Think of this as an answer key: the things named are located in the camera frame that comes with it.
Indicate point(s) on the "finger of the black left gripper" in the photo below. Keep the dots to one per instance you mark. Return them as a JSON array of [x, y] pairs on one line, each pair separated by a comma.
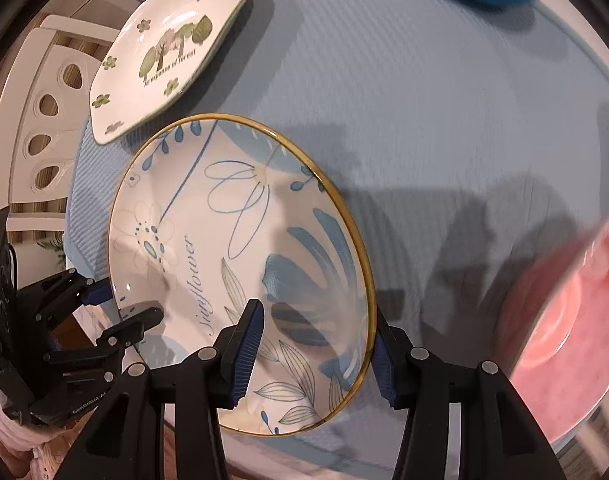
[[53, 299], [147, 315]]

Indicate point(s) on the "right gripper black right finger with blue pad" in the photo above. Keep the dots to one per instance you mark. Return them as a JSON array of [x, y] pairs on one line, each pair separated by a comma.
[[500, 438]]

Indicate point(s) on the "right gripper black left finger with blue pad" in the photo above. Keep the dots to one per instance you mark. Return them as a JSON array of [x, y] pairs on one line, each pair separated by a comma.
[[123, 439]]

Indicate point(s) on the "pink cartoon bowl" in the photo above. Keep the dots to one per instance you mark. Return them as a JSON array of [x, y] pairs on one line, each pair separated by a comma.
[[552, 336]]

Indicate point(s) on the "round blue floral plate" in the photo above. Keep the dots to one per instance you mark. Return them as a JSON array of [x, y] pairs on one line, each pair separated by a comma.
[[216, 210]]

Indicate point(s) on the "square white tree plate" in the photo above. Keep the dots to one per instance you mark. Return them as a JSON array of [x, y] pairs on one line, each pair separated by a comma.
[[158, 54]]

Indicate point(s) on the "white chair near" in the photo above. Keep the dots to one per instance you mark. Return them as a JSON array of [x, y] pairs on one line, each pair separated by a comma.
[[43, 106]]

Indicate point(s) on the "light blue quilted mat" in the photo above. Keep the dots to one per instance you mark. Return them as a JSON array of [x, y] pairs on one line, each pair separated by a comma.
[[466, 142]]

